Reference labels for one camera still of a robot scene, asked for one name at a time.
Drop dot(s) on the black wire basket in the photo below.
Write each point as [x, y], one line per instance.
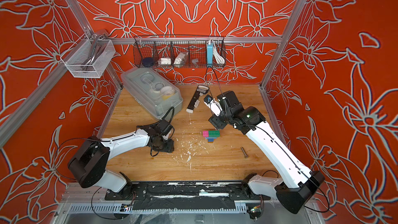
[186, 51]

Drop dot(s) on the white mesh basket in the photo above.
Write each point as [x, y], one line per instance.
[89, 58]

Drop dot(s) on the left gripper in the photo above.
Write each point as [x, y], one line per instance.
[170, 148]

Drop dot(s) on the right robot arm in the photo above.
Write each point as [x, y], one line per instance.
[297, 183]

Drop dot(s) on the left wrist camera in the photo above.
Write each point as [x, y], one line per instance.
[170, 134]

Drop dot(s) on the light blue box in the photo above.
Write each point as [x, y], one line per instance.
[209, 53]

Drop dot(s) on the clear plastic storage box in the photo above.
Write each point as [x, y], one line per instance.
[152, 91]

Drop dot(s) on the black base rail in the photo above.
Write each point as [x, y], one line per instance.
[212, 196]

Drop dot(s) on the dark round jar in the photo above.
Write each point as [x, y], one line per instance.
[148, 62]

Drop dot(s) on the black white power strip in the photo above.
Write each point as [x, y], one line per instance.
[195, 100]

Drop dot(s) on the green lego brick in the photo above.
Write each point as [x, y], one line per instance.
[214, 133]

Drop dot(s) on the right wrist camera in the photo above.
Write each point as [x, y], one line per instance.
[213, 105]

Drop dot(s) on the steel bolt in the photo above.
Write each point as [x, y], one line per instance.
[244, 152]

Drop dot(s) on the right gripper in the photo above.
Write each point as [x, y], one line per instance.
[214, 120]

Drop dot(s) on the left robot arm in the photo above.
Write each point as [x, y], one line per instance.
[89, 164]

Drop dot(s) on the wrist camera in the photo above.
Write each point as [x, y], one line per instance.
[213, 105]
[170, 134]

